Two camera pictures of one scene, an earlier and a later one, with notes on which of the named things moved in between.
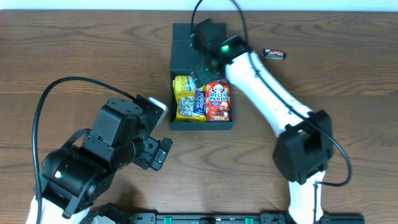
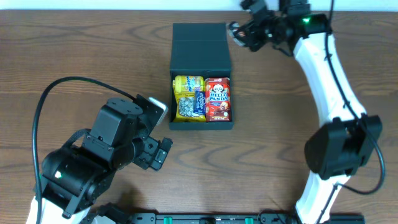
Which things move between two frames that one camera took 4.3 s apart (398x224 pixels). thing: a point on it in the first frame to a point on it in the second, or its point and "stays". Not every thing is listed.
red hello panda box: x=218 y=102 stays
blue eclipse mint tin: x=199 y=103 stays
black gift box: x=183 y=59 stays
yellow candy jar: x=184 y=84 stays
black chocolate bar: x=273 y=54 to x=232 y=29
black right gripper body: x=203 y=72 to x=246 y=35
